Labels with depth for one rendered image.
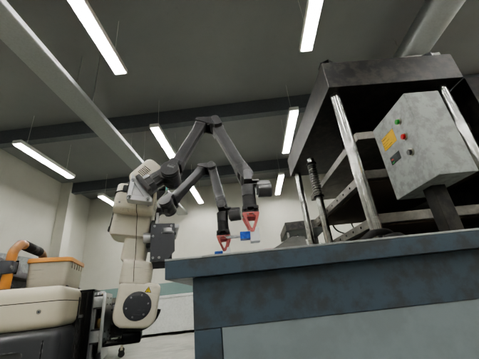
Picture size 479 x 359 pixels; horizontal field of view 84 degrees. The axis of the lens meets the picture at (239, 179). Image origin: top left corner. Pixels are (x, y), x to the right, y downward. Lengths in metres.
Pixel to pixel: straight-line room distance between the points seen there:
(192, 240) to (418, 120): 7.99
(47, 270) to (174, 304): 6.71
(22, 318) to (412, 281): 1.05
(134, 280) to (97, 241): 8.81
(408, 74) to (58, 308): 2.08
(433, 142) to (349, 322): 0.92
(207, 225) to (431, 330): 8.34
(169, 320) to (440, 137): 7.35
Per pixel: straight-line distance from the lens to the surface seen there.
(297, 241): 1.20
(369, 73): 1.93
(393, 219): 1.59
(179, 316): 7.85
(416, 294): 0.65
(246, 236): 1.05
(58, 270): 1.27
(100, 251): 9.87
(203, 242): 8.72
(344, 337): 0.59
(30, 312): 1.11
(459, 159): 1.35
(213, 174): 1.66
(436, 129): 1.38
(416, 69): 2.09
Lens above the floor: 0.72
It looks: 24 degrees up
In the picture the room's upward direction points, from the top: 6 degrees counter-clockwise
